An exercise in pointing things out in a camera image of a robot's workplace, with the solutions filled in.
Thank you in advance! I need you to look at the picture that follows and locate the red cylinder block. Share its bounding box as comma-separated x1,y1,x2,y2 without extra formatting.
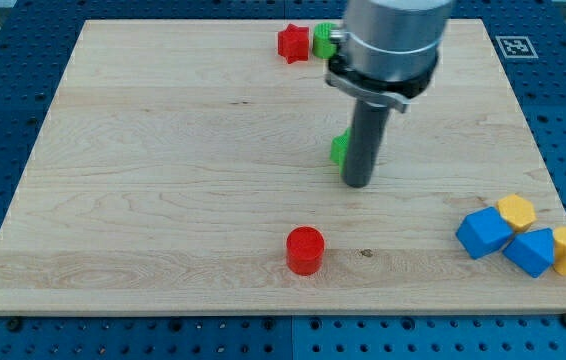
286,226,325,276

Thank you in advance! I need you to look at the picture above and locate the green cylinder block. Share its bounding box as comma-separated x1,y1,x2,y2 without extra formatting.
312,22,337,60

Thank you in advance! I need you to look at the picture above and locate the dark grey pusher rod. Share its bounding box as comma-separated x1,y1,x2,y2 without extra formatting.
341,100,390,188

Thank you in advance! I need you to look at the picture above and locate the white fiducial marker tag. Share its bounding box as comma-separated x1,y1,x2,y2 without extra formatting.
496,35,538,59

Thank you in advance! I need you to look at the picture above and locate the red star block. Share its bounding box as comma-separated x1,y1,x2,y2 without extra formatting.
277,24,309,64

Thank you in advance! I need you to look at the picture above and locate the blue cube block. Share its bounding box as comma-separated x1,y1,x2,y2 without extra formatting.
456,207,514,259

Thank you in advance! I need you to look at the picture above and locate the wooden board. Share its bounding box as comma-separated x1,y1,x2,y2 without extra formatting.
0,19,566,317

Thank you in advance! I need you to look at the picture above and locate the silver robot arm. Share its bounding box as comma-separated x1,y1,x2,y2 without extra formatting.
325,0,454,113

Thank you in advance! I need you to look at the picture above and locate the blue triangle block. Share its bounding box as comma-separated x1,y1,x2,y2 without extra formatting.
503,228,554,278

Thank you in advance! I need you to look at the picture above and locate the green star block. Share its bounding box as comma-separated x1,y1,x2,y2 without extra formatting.
330,128,350,172

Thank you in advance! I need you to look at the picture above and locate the yellow hexagon block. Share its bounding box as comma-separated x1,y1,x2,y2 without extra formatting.
496,194,537,233

